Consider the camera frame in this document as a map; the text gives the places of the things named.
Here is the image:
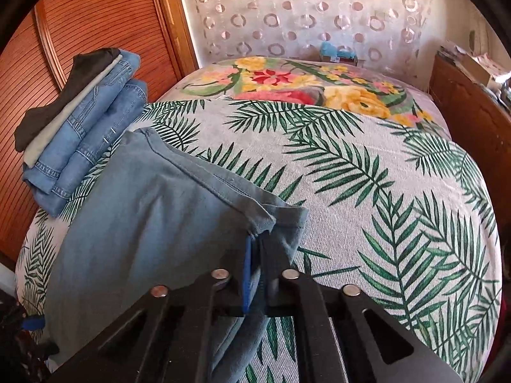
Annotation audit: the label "pile of printed papers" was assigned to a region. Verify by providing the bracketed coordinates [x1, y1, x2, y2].
[437, 40, 511, 92]

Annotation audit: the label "long wooden cabinet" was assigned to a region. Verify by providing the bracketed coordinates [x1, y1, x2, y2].
[429, 54, 511, 160]

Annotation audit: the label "folded blue jeans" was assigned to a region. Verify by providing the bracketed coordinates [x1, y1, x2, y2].
[22, 50, 142, 198]
[30, 79, 148, 218]

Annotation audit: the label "white folded pants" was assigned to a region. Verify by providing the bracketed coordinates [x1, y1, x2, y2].
[23, 55, 124, 168]

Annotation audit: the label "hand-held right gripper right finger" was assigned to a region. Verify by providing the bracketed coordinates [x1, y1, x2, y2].
[259, 237, 464, 383]

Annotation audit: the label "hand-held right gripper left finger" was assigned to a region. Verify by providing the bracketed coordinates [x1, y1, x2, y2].
[48, 239, 262, 383]

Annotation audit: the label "circle patterned sheer curtain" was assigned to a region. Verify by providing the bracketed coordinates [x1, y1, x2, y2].
[174, 0, 448, 88]

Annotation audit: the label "blue tissue box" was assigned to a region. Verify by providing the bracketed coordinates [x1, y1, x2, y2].
[319, 42, 359, 65]

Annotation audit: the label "dark grey folded pants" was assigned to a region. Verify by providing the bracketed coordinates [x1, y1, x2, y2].
[14, 48, 122, 153]

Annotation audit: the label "leaf print bed sheet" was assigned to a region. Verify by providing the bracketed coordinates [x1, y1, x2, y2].
[16, 68, 504, 383]

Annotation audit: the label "floral blanket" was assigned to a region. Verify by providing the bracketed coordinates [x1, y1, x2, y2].
[176, 56, 434, 126]

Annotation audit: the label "cardboard box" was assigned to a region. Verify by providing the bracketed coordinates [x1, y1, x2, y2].
[459, 54, 496, 85]

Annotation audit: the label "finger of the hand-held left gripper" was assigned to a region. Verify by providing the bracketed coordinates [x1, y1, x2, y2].
[0, 299, 46, 334]

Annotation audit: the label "light blue denim shorts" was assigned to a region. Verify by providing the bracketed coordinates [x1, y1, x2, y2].
[44, 128, 310, 383]

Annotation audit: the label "wooden louvered wardrobe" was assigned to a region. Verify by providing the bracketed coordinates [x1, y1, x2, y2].
[0, 0, 200, 264]

